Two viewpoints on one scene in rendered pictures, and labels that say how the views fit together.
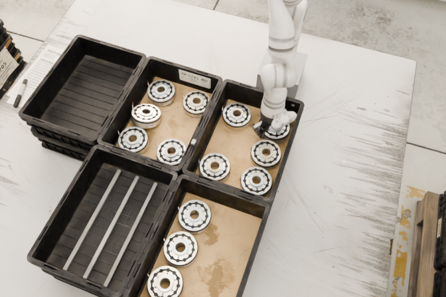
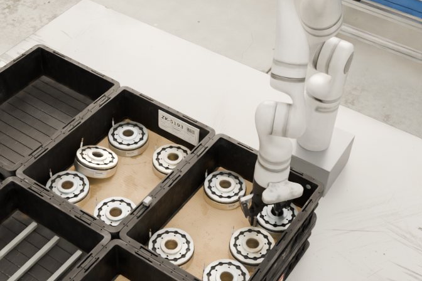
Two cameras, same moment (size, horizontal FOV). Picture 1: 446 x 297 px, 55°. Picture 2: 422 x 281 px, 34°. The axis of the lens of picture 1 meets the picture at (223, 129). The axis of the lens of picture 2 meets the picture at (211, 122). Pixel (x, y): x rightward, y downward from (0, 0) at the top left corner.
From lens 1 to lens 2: 0.36 m
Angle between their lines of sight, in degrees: 18
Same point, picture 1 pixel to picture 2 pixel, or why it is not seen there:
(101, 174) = (9, 223)
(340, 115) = (389, 233)
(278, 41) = (282, 64)
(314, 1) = (409, 101)
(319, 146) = (345, 269)
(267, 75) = (262, 111)
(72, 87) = (11, 109)
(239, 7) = not seen: hidden behind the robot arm
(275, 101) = (272, 157)
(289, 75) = (292, 117)
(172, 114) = (134, 169)
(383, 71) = not seen: outside the picture
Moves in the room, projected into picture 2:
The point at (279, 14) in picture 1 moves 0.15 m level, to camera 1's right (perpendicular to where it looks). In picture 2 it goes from (287, 27) to (366, 42)
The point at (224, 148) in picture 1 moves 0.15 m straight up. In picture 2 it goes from (194, 228) to (197, 185)
